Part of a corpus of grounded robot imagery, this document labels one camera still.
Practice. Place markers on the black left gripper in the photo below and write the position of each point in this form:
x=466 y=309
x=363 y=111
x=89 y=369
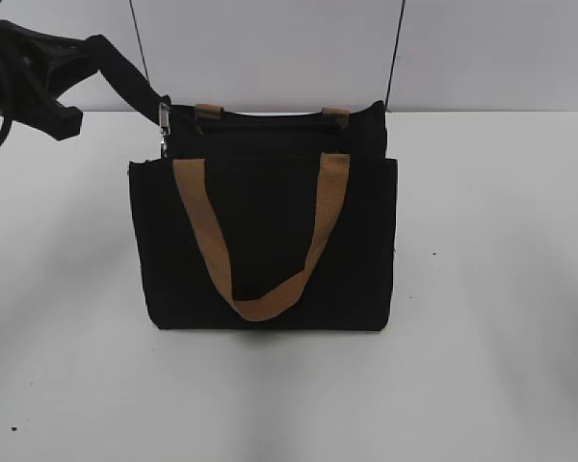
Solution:
x=29 y=62

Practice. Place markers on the black canvas tote bag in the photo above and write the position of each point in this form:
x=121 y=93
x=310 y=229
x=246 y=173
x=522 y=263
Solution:
x=273 y=222

